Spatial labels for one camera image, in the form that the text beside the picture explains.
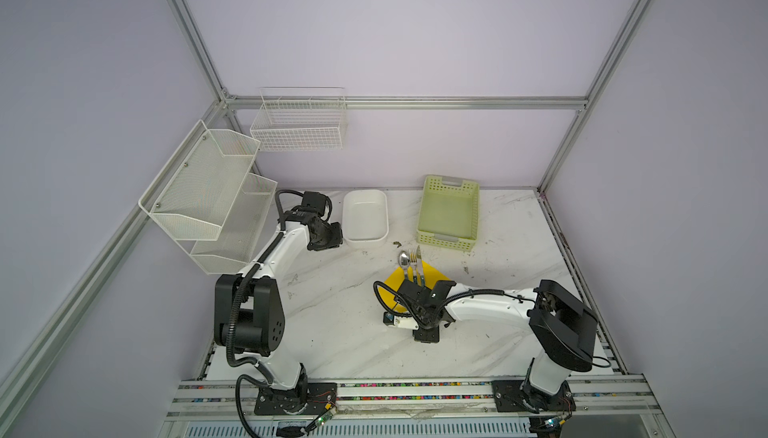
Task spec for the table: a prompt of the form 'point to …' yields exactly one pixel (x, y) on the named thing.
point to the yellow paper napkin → (432, 277)
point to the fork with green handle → (413, 263)
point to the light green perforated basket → (448, 212)
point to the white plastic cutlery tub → (365, 217)
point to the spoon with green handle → (404, 261)
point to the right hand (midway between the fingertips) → (418, 327)
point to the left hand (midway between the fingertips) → (335, 242)
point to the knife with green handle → (420, 267)
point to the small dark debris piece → (397, 243)
